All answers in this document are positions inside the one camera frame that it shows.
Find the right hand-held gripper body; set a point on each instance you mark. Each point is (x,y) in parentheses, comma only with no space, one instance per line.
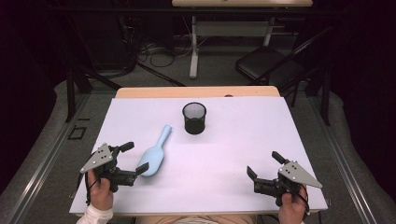
(295,174)

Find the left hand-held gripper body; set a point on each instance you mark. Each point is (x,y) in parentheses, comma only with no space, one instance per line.
(102,157)

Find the black mesh cup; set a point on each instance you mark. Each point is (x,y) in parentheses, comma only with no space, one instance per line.
(194,124)

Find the person's left hand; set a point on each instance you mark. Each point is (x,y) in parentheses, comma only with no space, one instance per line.
(101,196)

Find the person's right hand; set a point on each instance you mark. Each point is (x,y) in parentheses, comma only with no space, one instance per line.
(291,213)

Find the black chair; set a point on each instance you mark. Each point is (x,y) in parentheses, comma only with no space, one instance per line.
(264,62)

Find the black equipment case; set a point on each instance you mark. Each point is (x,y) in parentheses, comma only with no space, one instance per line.
(109,43)

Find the dark curtain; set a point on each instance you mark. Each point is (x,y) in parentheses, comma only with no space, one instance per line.
(21,77)
(367,77)

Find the white table leg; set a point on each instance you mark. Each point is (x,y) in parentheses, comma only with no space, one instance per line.
(194,46)

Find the black floor socket frame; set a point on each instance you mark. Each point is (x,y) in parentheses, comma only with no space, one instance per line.
(77,132)

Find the grey metal floor rail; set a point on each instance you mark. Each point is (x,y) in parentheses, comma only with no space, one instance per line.
(342,161)
(46,161)

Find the black horizontal frame bar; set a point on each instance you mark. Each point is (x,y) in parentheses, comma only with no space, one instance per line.
(155,11)

